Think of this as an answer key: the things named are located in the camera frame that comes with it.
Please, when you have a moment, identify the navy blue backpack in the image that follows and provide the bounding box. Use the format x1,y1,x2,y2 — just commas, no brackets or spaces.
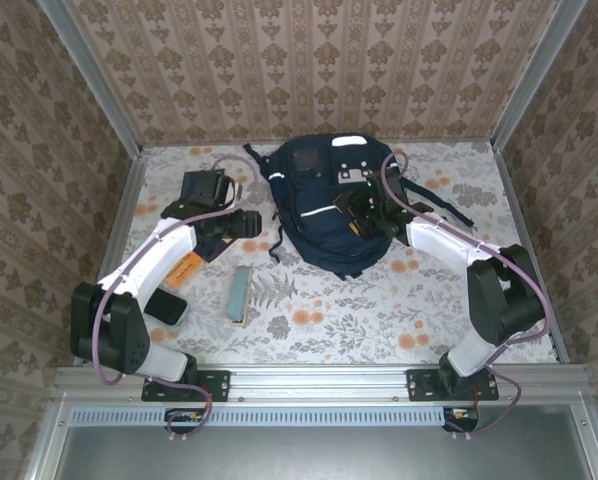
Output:
242,133,475,281

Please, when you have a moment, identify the orange sunset cover book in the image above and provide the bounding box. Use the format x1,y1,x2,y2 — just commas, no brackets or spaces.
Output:
159,251,204,292

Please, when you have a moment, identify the light blue pencil case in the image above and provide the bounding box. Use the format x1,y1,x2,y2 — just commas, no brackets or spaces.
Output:
226,264,255,330

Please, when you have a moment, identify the floral table cover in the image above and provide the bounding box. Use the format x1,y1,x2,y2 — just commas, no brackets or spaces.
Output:
94,141,560,365

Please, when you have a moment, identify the black rounded case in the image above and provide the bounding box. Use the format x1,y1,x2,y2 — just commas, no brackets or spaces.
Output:
143,288,189,327

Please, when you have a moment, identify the grey metal panel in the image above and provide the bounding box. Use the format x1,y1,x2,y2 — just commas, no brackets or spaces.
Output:
23,399,598,480

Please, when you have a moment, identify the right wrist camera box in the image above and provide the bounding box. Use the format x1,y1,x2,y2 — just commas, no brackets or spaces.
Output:
378,167,406,214

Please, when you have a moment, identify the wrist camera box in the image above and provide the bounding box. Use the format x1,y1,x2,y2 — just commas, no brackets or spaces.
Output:
378,167,406,214
181,169,245,210

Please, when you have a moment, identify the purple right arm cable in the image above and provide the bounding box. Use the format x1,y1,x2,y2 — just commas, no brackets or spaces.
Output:
381,151,550,441

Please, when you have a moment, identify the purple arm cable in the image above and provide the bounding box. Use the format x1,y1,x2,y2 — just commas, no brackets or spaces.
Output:
92,154,261,442
381,151,550,441

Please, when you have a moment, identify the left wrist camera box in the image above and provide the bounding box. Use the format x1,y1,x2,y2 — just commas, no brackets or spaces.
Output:
181,169,245,210

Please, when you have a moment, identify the aluminium frame side rail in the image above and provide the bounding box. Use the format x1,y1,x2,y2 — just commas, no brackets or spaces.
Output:
72,148,149,366
493,148,571,365

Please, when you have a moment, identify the aluminium mounting rail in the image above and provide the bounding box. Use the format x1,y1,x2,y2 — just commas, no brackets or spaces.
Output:
53,364,593,401

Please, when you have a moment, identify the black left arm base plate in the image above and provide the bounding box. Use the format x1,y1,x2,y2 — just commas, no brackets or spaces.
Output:
141,368,231,403

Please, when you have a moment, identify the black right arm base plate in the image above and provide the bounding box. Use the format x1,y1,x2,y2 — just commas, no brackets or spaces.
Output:
406,368,499,403

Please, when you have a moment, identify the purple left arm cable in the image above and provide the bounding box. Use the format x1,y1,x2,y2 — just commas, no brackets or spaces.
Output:
92,154,261,442

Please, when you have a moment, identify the grey slotted cable duct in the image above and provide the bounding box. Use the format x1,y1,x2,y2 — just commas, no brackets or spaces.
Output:
71,405,480,427

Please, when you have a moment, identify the aluminium frame post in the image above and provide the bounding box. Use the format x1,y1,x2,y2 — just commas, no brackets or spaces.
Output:
37,0,144,157
491,0,589,152

